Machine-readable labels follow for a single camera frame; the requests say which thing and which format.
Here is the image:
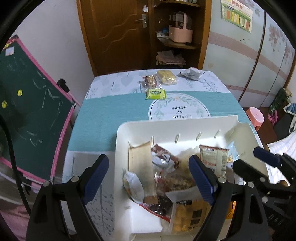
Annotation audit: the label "green chalkboard pink frame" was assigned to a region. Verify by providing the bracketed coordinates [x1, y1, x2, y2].
[1, 35, 76, 183]

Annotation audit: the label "large clear bag yellow wafers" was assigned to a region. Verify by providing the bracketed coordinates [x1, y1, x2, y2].
[161, 172, 196, 191]

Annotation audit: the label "beige long cracker packet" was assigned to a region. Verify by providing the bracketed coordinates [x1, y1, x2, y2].
[128, 141, 159, 205]

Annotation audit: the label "blue white small packet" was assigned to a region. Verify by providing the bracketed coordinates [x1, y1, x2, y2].
[123, 171, 144, 203]

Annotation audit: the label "white plastic tray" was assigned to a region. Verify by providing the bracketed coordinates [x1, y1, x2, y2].
[113, 115, 267, 240]

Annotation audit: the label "wooden open shelf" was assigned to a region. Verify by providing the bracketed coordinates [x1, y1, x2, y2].
[148, 1, 214, 69]

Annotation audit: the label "pink basket on shelf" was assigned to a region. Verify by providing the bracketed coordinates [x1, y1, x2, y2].
[169, 12, 193, 43]

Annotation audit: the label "colourful wall poster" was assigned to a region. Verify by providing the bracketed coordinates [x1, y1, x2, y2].
[221, 0, 253, 33]

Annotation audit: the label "nut mix clear packet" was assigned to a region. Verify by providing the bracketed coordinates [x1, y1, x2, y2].
[154, 173, 177, 193]

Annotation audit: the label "brown nut bar packet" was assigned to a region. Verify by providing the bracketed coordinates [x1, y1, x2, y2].
[142, 75, 161, 89]

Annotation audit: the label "clear bag yellow puffs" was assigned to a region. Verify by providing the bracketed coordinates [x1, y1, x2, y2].
[177, 146, 200, 170]

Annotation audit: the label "orange cracker clear packet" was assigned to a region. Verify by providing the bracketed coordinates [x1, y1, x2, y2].
[165, 186, 211, 235]

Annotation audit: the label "teal round-print placemat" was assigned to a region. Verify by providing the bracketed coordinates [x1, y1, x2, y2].
[67, 91, 250, 153]

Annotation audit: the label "small beige biscuit packet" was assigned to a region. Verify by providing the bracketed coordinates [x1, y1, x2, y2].
[199, 145, 229, 178]

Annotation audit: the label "green small snack packet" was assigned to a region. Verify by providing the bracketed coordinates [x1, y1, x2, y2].
[145, 88, 167, 100]

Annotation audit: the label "silver crumpled snack wrapper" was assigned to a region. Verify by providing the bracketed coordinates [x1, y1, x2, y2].
[180, 67, 205, 81]

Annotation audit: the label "folded cloth on shelf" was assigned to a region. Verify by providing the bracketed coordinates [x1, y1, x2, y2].
[156, 50, 186, 66]

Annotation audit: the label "yellow cake in clear wrap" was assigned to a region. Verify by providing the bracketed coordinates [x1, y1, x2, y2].
[157, 70, 177, 85]

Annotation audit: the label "brown wooden door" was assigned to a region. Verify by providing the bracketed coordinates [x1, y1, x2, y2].
[77, 0, 152, 76]

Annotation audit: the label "checked white bedsheet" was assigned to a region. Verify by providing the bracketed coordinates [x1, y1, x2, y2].
[267, 132, 296, 185]

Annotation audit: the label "pink plastic stool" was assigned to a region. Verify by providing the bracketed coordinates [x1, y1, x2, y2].
[246, 107, 264, 131]

